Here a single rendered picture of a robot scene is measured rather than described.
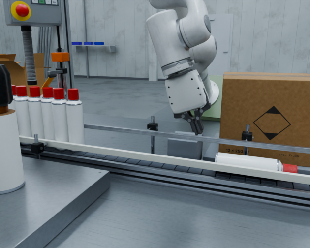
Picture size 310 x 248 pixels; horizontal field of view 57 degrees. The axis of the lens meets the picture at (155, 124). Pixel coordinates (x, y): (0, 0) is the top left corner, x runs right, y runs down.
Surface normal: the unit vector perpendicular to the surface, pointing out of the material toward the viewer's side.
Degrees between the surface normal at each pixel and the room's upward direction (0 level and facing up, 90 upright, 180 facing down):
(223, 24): 90
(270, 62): 90
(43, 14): 90
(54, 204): 0
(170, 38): 91
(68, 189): 0
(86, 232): 0
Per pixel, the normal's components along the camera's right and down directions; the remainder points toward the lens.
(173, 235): 0.00, -0.96
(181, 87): -0.31, 0.26
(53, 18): 0.57, 0.22
